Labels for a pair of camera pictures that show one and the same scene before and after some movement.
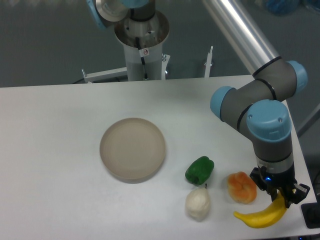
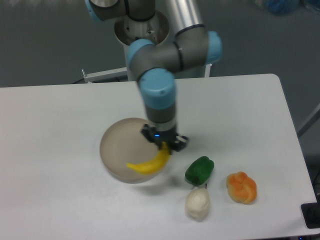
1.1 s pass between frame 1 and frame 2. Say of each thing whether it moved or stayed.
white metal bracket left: stayed
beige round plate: stayed
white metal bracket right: stayed
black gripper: moved
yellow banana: moved
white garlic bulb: stayed
